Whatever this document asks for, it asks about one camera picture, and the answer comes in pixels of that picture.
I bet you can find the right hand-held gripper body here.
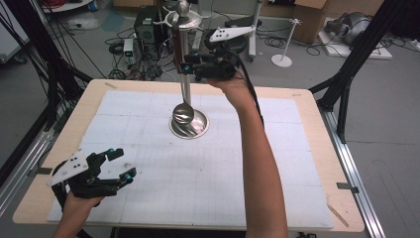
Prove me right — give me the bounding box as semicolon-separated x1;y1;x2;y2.
192;26;257;82

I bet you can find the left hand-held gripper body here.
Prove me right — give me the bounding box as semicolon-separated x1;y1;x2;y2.
47;148;125;199

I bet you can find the metal ladle with brown handle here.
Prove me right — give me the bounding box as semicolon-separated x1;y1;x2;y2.
170;25;196;126

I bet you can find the tall metal utensil stand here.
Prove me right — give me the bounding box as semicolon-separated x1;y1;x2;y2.
153;0;211;140

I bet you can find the person's left hand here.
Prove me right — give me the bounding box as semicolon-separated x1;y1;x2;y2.
62;191;105;216

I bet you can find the person's right hand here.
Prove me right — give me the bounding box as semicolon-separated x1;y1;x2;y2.
207;73;254;112

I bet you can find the black round stool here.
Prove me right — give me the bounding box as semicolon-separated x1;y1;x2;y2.
203;29;249;57

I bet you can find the white desk leg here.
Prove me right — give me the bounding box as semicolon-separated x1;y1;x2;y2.
247;0;264;62

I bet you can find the black flat device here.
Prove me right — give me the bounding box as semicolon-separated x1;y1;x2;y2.
224;14;263;31

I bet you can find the white grid mat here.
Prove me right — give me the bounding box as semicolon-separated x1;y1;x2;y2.
48;89;335;231

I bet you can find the black computer tower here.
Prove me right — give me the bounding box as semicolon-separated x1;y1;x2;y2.
133;5;163;48

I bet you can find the small white power box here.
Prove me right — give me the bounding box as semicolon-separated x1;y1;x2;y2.
123;38;135;58

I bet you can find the small white floor stand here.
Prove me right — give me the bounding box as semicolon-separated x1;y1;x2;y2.
270;18;303;68

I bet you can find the cardboard box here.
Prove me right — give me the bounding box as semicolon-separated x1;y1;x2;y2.
291;0;331;45

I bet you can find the grey bag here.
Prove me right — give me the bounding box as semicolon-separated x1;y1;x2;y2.
325;12;374;46

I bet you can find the white floor board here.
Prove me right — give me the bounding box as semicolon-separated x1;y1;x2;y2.
317;32;394;61

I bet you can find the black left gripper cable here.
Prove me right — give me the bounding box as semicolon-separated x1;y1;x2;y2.
52;181;69;212

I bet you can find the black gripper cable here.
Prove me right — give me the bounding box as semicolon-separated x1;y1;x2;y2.
52;181;69;212
231;49;265;129

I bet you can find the tangle of black floor cables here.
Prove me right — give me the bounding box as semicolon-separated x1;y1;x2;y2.
104;28;186;81

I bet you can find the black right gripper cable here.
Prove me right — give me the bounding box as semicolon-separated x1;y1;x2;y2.
231;49;265;129

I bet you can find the aluminium rail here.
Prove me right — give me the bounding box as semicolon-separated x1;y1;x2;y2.
0;128;56;217
321;108;386;238

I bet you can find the black frame with cables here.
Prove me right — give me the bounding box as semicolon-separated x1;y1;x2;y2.
0;0;94;134

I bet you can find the black metal frame strut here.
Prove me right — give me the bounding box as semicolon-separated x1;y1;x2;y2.
309;0;420;144

